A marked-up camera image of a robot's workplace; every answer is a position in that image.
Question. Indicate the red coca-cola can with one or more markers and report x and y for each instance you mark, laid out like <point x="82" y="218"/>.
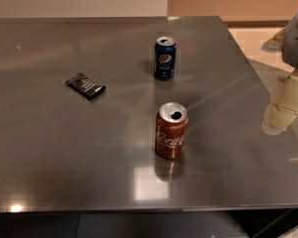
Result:
<point x="171" y="129"/>

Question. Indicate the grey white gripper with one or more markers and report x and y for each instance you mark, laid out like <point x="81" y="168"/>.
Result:
<point x="297" y="47"/>

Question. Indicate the black snack bar wrapper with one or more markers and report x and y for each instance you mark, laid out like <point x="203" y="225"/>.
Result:
<point x="84" y="86"/>

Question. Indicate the blue pepsi can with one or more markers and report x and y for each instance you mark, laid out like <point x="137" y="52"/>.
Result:
<point x="165" y="55"/>

